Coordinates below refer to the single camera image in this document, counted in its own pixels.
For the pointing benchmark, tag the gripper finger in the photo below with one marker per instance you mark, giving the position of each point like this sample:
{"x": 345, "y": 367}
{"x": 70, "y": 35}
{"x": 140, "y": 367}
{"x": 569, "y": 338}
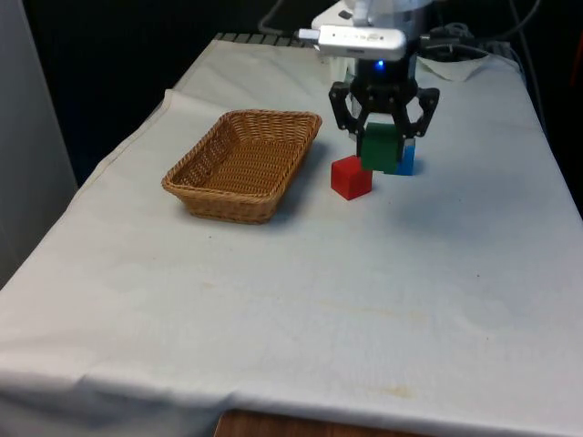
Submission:
{"x": 426, "y": 111}
{"x": 341, "y": 107}

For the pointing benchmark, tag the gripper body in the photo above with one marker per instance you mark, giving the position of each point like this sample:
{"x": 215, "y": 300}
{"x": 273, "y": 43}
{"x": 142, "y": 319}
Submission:
{"x": 385, "y": 86}

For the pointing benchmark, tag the green cube block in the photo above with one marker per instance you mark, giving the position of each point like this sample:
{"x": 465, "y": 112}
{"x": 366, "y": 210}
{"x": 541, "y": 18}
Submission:
{"x": 380, "y": 150}

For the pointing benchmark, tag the wicker basket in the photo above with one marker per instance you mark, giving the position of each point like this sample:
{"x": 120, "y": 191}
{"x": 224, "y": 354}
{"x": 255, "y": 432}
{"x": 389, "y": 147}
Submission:
{"x": 241, "y": 168}

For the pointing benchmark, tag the blue cube block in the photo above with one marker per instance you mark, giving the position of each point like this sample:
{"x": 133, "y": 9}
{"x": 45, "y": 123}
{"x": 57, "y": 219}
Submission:
{"x": 406, "y": 161}

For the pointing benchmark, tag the red cube block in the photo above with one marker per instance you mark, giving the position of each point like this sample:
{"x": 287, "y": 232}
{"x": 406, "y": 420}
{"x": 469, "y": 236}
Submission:
{"x": 348, "y": 177}

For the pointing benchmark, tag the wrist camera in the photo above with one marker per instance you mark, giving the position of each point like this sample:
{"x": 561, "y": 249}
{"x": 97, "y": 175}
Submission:
{"x": 355, "y": 42}

